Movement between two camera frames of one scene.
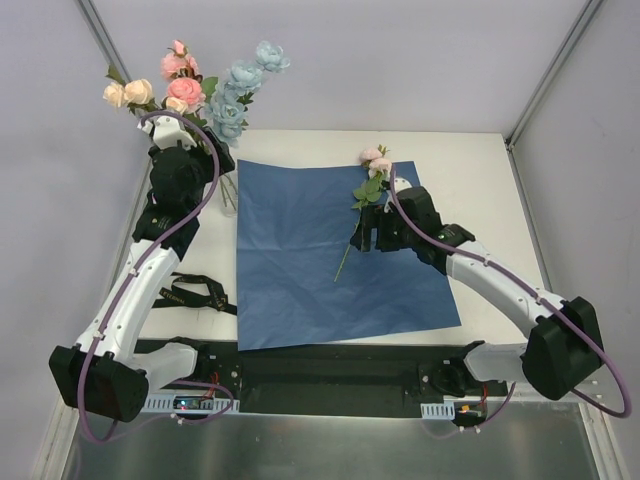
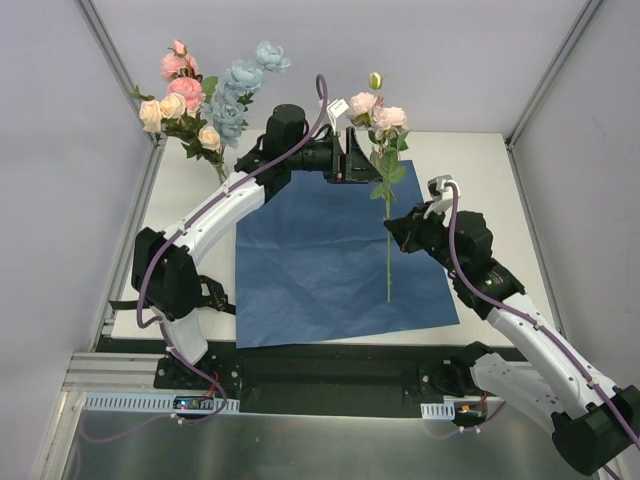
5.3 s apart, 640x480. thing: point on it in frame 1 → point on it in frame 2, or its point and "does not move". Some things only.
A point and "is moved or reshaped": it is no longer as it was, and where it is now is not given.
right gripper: (373, 228) → (417, 232)
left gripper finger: (225, 159) → (350, 164)
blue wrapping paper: (300, 280) does not move
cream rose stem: (135, 94) is moved or reshaped
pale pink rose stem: (370, 188) is moved or reshaped
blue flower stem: (232, 94) does not move
